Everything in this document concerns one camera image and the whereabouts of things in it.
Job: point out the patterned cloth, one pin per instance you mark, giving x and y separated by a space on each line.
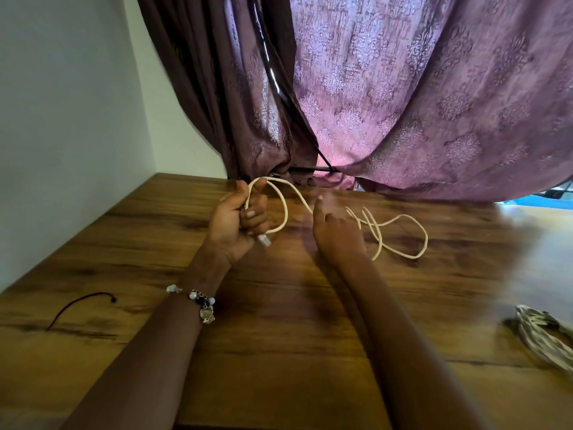
544 333

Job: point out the person's left forearm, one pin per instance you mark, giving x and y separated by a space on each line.
150 353

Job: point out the person's right hand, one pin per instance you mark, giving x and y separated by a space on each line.
336 237

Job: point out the person's right forearm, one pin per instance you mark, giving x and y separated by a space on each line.
403 344

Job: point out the person's left thumb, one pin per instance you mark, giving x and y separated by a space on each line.
242 191

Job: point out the dark brown curtain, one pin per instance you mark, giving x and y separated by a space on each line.
228 85

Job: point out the purple patterned curtain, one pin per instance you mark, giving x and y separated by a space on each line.
429 89

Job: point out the person's left hand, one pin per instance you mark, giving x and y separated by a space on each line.
230 226

